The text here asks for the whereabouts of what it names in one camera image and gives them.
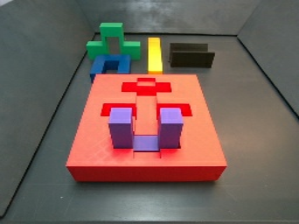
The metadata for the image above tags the blue U-shaped block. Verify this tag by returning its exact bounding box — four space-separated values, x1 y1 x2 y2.
90 54 131 80

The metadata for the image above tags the purple U-shaped block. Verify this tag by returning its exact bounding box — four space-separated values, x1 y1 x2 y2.
109 108 183 152

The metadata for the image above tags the red base block with slots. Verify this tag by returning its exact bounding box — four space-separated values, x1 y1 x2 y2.
67 74 227 182

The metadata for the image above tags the yellow long bar block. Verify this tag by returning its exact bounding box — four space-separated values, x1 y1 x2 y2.
147 38 163 74

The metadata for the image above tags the green stepped arch block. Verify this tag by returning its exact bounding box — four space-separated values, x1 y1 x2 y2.
87 23 142 60

